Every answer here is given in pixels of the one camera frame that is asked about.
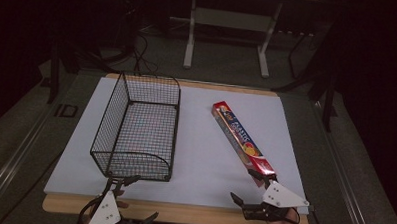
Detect person's left hand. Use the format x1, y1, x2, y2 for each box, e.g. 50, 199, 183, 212
114, 188, 131, 211

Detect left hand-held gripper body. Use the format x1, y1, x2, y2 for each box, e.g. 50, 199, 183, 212
77, 187, 129, 224

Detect metal floor rail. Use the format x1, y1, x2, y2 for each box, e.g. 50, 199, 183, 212
307, 100, 378, 224
0, 99, 60, 218

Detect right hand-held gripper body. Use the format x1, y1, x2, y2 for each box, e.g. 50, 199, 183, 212
241, 179, 312, 224

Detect black floor cables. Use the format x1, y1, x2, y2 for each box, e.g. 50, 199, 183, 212
133, 31, 161, 76

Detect white metal desk frame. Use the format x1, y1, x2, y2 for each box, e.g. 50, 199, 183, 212
182, 0, 285, 80

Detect black metal stand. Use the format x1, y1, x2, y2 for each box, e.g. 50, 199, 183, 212
270, 26, 343, 134
46, 33, 63, 105

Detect black floor bracket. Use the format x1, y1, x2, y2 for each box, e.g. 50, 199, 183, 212
53, 103, 79, 119

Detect white paper sheet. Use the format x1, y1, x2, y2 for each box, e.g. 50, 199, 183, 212
42, 74, 315, 216

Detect black wire mesh basket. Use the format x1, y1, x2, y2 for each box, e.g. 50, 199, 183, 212
88, 70, 183, 183

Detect long red plastic wrap box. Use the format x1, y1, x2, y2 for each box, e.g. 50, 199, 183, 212
208, 99, 280, 189

